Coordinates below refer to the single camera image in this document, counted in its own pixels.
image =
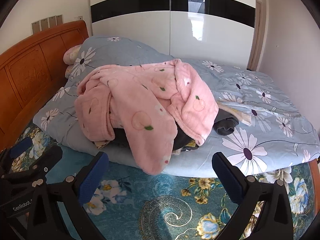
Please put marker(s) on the wooden door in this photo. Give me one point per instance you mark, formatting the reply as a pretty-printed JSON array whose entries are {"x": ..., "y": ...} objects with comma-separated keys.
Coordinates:
[{"x": 257, "y": 30}]

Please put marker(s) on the black garment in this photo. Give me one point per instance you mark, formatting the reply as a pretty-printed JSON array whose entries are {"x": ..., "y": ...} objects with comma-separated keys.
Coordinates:
[{"x": 182, "y": 140}]

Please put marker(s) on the grey wall panel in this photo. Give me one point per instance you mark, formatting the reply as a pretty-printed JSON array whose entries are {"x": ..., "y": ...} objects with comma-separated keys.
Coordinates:
[
  {"x": 44, "y": 24},
  {"x": 59, "y": 19},
  {"x": 52, "y": 21},
  {"x": 36, "y": 27}
]

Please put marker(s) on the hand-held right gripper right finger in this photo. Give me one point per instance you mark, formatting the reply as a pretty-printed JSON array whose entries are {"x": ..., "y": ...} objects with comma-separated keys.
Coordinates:
[{"x": 225, "y": 178}]

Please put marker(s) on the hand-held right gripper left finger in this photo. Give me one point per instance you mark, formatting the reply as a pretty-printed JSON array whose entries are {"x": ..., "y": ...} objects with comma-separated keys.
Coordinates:
[{"x": 92, "y": 178}]

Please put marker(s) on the white wardrobe with black stripe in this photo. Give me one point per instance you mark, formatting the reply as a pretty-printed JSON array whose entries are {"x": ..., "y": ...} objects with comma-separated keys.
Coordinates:
[{"x": 140, "y": 35}]

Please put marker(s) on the wooden headboard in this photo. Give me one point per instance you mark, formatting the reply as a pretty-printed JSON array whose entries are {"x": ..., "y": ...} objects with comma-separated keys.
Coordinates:
[{"x": 27, "y": 72}]

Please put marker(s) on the mustard yellow patterned cloth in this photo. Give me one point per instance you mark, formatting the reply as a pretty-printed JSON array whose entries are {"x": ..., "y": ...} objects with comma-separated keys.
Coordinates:
[{"x": 190, "y": 145}]

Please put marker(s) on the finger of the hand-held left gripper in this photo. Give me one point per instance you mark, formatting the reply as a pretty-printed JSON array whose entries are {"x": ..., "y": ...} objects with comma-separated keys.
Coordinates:
[
  {"x": 50, "y": 156},
  {"x": 21, "y": 146}
]

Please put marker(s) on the pink floral pillow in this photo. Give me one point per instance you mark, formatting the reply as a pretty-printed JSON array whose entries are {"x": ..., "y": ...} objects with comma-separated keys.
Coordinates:
[
  {"x": 68, "y": 71},
  {"x": 71, "y": 55}
]

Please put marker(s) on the teal floral blanket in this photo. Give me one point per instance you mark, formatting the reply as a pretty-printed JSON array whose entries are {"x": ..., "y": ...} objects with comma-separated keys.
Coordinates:
[{"x": 150, "y": 205}]

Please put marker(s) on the blue-grey floral quilt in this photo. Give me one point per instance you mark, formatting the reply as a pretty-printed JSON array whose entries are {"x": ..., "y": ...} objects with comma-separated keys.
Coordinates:
[{"x": 275, "y": 140}]

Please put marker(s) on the pink fleece pajama garment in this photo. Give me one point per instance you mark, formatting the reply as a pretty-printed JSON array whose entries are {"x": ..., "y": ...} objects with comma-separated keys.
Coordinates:
[{"x": 140, "y": 100}]

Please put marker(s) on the beige printed cloth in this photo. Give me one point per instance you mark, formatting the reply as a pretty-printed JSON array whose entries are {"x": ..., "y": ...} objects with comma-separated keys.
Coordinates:
[{"x": 241, "y": 116}]

